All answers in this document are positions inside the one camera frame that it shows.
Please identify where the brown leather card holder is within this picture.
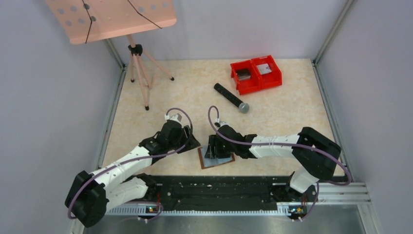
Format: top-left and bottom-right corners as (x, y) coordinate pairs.
(198, 146), (235, 170)

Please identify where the white VIP credit card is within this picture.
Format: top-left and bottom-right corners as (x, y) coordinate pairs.
(257, 63), (272, 75)

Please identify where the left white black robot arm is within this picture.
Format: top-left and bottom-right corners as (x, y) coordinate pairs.
(64, 119), (200, 228)

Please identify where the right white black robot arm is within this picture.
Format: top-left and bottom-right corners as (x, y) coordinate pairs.
(205, 124), (341, 201)

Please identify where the black handheld microphone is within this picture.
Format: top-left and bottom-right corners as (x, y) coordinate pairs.
(213, 83), (250, 114)

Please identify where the left red plastic bin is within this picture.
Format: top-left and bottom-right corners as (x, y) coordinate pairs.
(230, 60), (261, 95)

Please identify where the red plastic bin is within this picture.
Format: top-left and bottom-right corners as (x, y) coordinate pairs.
(230, 60), (261, 95)
(251, 55), (282, 90)

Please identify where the right red plastic bin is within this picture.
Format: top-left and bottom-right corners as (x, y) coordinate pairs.
(251, 55), (282, 90)

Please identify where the pink music stand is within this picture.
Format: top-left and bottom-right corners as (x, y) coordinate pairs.
(45, 0), (177, 110)

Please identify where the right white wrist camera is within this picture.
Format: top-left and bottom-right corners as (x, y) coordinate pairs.
(214, 121), (228, 129)

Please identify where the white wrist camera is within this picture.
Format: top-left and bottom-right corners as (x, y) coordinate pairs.
(165, 114), (182, 124)
(214, 121), (228, 129)

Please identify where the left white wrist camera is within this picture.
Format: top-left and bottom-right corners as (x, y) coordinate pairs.
(165, 114), (182, 124)

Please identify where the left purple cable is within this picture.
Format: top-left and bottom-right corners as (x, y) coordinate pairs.
(67, 108), (193, 222)

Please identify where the purple cable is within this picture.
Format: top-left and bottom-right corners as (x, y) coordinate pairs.
(207, 105), (353, 222)
(67, 108), (193, 222)

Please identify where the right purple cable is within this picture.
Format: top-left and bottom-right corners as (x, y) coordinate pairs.
(207, 105), (353, 222)

